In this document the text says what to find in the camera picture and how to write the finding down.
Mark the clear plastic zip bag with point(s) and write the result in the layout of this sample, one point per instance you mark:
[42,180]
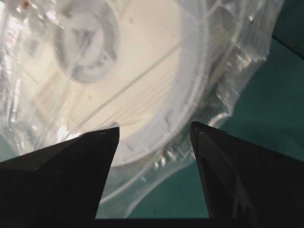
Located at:
[127,185]

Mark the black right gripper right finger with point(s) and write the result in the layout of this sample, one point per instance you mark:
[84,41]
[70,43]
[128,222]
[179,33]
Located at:
[246,185]

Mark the white tape reel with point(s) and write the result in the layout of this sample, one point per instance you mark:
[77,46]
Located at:
[141,65]

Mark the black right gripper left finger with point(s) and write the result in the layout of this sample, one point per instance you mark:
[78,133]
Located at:
[59,186]

